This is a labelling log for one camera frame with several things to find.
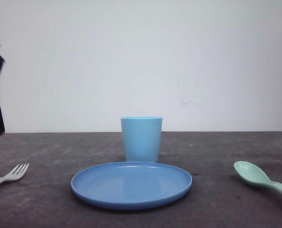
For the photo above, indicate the white plastic fork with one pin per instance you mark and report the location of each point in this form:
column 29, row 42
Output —
column 15, row 174

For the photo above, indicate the light blue plastic cup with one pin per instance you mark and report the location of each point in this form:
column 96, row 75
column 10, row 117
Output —
column 141, row 138

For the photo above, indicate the mint green plastic spoon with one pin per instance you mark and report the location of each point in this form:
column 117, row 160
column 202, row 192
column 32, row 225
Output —
column 255, row 176

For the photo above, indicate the blue plastic plate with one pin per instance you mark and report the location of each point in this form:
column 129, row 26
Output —
column 131, row 185

